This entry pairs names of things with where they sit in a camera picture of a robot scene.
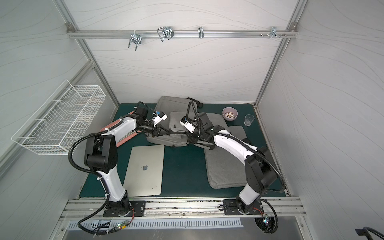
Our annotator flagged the white wire basket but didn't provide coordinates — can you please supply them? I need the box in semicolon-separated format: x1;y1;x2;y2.
11;80;106;156

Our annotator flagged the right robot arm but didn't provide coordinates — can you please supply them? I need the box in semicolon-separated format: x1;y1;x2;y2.
180;113;282;215

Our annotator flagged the grey laptop sleeve bag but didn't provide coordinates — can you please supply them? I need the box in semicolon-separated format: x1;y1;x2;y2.
147;112;230;147

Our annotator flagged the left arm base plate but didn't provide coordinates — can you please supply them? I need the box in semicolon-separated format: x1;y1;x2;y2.
103;201;146;218

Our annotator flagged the black cable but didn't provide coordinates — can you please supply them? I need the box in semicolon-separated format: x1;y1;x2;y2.
209;131;286;234
67;119;136;236

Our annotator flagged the left black cable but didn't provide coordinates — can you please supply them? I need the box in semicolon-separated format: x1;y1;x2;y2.
67;119;136;236

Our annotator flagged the aluminium crossbar rail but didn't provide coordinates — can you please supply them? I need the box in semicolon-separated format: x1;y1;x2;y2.
67;24;299;40

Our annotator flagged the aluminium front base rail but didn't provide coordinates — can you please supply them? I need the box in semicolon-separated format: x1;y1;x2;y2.
59;196;307;221

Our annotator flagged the pink bowl with contents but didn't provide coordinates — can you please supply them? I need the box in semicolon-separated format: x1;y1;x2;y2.
222;107;238;122

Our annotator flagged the clear plastic cup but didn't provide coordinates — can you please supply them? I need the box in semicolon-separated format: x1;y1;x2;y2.
244;114;255;127

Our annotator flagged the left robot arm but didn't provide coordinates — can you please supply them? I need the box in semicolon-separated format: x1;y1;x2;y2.
84;107;169;216

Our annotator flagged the grey zippered laptop bag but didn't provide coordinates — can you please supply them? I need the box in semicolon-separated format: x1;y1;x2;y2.
155;96;203;127

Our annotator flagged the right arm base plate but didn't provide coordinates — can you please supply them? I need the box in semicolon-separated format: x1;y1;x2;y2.
218;199;265;216

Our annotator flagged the silver apple laptop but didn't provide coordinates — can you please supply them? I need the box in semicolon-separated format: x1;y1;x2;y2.
123;145;165;198

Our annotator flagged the right black cable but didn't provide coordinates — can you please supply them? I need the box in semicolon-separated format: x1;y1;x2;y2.
209;131;286;234

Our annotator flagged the white slotted cable duct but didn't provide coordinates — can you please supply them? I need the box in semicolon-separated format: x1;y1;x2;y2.
82;218;244;230

